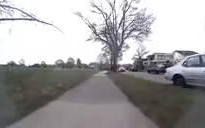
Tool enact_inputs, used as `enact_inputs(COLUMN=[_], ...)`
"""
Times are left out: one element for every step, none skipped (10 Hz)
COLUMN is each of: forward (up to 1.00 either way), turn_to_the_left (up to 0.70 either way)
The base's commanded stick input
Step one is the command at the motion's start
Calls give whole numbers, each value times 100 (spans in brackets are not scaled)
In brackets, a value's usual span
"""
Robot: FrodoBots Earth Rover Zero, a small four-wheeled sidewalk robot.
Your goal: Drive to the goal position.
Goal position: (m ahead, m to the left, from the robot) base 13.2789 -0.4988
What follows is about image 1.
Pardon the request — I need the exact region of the pale house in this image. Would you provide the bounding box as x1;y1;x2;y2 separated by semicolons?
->
145;50;199;66

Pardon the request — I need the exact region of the distant row of trees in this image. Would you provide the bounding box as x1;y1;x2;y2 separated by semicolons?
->
5;57;101;70

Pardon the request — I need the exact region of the distant pale car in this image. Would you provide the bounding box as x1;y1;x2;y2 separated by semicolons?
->
117;66;127;73

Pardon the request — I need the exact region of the grass verge strip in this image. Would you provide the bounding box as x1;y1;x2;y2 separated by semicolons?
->
107;71;205;128

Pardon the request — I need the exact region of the wide grass field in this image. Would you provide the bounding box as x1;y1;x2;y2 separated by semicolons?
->
0;66;98;128

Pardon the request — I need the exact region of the tall bare tree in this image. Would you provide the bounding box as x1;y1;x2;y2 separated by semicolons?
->
73;0;157;73

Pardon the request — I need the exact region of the white car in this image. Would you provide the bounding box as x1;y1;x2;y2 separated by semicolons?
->
164;52;205;88

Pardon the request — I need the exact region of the small bare tree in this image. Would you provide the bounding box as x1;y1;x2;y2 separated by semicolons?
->
131;43;151;72

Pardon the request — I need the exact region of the grey concrete sidewalk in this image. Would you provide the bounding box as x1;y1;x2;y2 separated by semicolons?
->
6;70;160;128

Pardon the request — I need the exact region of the dark parked vehicle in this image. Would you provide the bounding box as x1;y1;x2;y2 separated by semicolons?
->
146;60;174;75

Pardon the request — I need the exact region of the bare overhanging branch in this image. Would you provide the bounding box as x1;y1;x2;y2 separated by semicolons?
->
0;0;65;34

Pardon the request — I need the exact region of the grey asphalt road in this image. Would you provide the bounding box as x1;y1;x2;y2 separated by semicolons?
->
121;70;205;98

